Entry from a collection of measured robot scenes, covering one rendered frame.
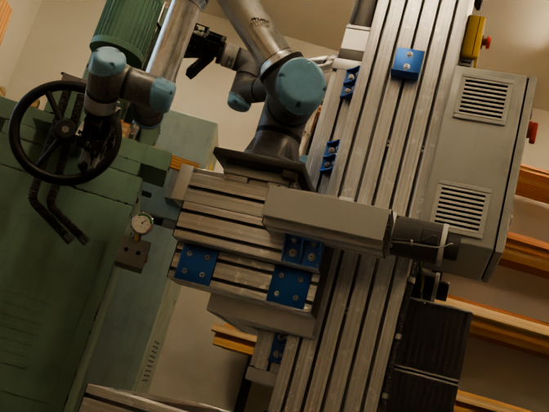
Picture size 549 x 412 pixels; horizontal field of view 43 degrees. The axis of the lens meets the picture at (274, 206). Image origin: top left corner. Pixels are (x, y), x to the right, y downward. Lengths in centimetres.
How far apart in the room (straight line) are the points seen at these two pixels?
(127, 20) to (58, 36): 284
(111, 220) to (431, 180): 90
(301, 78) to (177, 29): 36
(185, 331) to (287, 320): 282
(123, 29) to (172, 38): 57
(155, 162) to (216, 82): 284
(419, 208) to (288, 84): 47
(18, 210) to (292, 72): 90
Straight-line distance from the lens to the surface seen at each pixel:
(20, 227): 207
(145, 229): 199
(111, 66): 158
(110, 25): 234
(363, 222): 146
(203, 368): 446
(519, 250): 444
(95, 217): 206
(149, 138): 244
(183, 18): 180
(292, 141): 171
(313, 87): 160
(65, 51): 510
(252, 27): 166
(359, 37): 210
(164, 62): 174
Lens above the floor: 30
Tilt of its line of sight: 15 degrees up
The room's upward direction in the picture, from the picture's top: 16 degrees clockwise
